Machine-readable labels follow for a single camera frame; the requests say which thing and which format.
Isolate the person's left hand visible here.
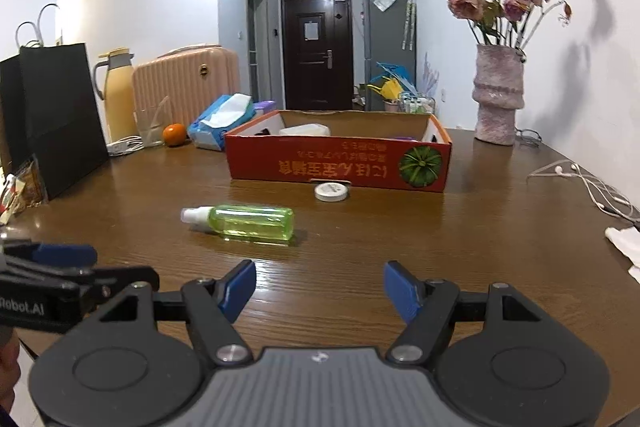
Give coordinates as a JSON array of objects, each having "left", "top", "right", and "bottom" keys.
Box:
[{"left": 0, "top": 326, "right": 21, "bottom": 412}]

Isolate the green spray bottle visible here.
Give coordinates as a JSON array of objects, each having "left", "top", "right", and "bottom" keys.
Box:
[{"left": 180, "top": 204, "right": 294, "bottom": 243}]

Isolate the black paper bag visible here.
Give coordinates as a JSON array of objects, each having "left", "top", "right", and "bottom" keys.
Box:
[{"left": 1, "top": 20, "right": 108, "bottom": 199}]

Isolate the white round lid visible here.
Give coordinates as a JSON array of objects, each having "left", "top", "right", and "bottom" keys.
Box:
[{"left": 314, "top": 182, "right": 349, "bottom": 202}]

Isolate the clear drinking glass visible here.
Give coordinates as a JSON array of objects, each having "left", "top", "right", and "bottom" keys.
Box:
[{"left": 134, "top": 96, "right": 171, "bottom": 148}]

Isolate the red cardboard box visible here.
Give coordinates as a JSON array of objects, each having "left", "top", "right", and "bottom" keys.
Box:
[{"left": 224, "top": 109, "right": 452, "bottom": 193}]

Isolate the orange fruit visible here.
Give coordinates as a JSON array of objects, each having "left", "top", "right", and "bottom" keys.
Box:
[{"left": 162, "top": 124, "right": 189, "bottom": 147}]

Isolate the blue tissue pack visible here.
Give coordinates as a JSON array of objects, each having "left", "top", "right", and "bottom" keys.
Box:
[{"left": 188, "top": 93, "right": 256, "bottom": 150}]

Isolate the yellow thermos jug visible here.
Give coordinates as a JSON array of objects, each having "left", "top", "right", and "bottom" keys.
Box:
[{"left": 92, "top": 48, "right": 137, "bottom": 143}]

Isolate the white cotton swab container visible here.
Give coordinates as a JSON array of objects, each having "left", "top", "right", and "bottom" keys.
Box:
[{"left": 278, "top": 122, "right": 331, "bottom": 136}]

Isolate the crumpled white tissue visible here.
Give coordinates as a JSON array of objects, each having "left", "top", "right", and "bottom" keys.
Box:
[{"left": 604, "top": 227, "right": 640, "bottom": 283}]

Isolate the purple tissue box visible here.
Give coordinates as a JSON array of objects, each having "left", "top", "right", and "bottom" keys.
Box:
[{"left": 254, "top": 101, "right": 277, "bottom": 116}]

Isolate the pink suitcase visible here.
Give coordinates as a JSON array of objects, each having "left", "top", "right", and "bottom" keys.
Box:
[{"left": 132, "top": 44, "right": 240, "bottom": 127}]

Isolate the pink textured vase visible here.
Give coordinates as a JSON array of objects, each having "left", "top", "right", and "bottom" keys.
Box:
[{"left": 472, "top": 44, "right": 525, "bottom": 146}]

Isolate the grey refrigerator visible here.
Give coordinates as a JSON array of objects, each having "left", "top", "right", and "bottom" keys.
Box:
[{"left": 363, "top": 0, "right": 416, "bottom": 86}]

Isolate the dark entrance door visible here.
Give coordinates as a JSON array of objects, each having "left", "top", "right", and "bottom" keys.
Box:
[{"left": 281, "top": 0, "right": 354, "bottom": 112}]

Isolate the white earphones cable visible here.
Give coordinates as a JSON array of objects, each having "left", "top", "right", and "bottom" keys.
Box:
[{"left": 526, "top": 159, "right": 640, "bottom": 226}]

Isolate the wire storage cart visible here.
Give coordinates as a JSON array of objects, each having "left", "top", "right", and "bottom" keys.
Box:
[{"left": 397, "top": 91, "right": 436, "bottom": 115}]

